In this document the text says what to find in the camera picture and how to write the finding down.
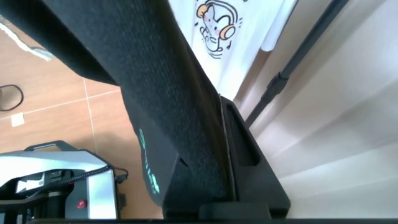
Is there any beige curtain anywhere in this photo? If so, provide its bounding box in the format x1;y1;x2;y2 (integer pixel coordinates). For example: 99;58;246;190
233;0;398;220

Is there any black garment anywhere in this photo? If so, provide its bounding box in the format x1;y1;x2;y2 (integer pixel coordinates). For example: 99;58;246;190
0;0;237;206

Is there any black clothes rack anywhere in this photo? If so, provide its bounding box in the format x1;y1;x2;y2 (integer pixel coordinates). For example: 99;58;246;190
244;0;351;128

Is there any black cable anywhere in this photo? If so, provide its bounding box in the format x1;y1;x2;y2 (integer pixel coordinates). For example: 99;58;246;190
0;84;25;112

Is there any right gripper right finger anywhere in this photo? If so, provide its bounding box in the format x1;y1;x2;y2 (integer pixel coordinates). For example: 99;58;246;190
219;95;292;219

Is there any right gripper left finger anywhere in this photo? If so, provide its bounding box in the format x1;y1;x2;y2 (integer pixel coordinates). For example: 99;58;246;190
162;155;233;219

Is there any white printed t-shirt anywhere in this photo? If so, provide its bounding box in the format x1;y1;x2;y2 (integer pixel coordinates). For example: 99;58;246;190
167;0;300;102

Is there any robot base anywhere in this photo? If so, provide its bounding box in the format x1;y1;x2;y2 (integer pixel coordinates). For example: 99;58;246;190
0;139;129;224

